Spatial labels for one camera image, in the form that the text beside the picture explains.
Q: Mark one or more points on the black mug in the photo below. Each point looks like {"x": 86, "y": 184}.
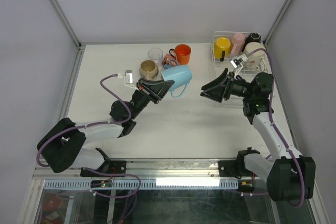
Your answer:
{"x": 253, "y": 37}

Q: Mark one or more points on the clear plastic cup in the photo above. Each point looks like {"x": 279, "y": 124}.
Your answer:
{"x": 156, "y": 55}

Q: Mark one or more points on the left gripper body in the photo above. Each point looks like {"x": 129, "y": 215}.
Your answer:
{"x": 142, "y": 88}

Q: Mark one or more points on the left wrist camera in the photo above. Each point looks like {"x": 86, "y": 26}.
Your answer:
{"x": 128, "y": 79}

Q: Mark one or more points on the beige mug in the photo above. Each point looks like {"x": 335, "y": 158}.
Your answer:
{"x": 148, "y": 70}

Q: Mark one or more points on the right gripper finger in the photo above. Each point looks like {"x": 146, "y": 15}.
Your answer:
{"x": 222, "y": 77}
{"x": 217, "y": 95}

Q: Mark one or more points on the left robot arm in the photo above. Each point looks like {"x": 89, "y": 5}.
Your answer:
{"x": 63, "y": 146}

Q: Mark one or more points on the green inside mug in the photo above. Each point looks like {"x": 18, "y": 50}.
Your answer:
{"x": 256, "y": 57}

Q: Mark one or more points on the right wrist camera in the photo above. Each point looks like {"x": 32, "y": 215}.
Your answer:
{"x": 238, "y": 63}

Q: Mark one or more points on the pink patterned mug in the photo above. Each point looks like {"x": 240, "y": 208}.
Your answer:
{"x": 170, "y": 59}

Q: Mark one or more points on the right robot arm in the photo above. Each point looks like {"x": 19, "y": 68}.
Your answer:
{"x": 290, "y": 175}

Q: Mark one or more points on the orange mug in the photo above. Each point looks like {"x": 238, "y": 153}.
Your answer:
{"x": 182, "y": 53}

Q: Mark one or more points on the white light-blue mug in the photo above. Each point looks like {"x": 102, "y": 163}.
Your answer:
{"x": 181, "y": 75}

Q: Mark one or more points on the yellow mug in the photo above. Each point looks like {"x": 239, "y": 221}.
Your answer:
{"x": 221, "y": 48}

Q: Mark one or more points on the white cable duct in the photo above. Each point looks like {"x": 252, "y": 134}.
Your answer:
{"x": 143, "y": 184}

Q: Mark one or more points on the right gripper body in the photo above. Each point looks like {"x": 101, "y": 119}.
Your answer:
{"x": 240, "y": 88}

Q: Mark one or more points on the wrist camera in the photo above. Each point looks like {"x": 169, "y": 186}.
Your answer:
{"x": 128, "y": 79}
{"x": 238, "y": 63}

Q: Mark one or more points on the aluminium mounting rail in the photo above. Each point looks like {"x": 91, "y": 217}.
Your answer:
{"x": 170, "y": 167}

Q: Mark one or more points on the clear dish rack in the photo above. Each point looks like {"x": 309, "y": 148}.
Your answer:
{"x": 246, "y": 73}

